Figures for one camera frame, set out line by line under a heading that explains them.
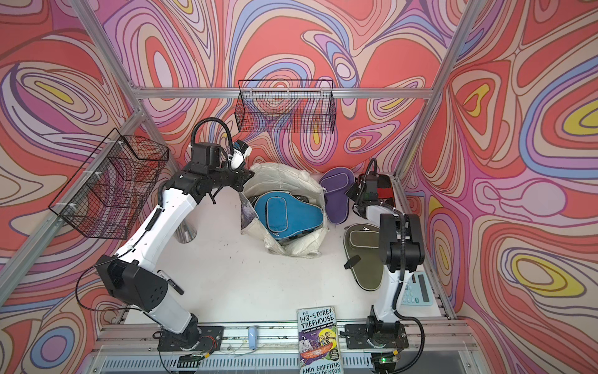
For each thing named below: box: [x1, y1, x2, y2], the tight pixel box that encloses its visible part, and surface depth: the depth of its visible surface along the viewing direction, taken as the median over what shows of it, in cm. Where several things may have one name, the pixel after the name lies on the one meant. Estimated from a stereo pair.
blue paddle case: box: [253, 190, 324, 241], surface depth 92 cm
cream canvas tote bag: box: [239, 162, 328, 258], surface depth 80 cm
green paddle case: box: [342, 222, 384, 292], surface depth 94 cm
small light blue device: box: [247, 325, 258, 351], surface depth 73 cm
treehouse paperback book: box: [296, 305, 345, 374], surface depth 72 cm
